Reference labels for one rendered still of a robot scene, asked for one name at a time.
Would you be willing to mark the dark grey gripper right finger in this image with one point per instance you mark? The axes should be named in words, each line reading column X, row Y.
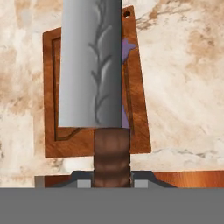
column 141, row 176

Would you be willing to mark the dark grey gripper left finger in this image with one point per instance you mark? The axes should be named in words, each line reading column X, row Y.
column 83, row 176

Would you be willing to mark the orange-brown wooden drawer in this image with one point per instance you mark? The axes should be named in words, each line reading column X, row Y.
column 195, row 179

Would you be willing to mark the brown wooden cutting board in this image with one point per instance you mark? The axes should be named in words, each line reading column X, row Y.
column 137, row 116

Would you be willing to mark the purple cutting tool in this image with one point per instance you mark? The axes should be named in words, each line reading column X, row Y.
column 127, row 48

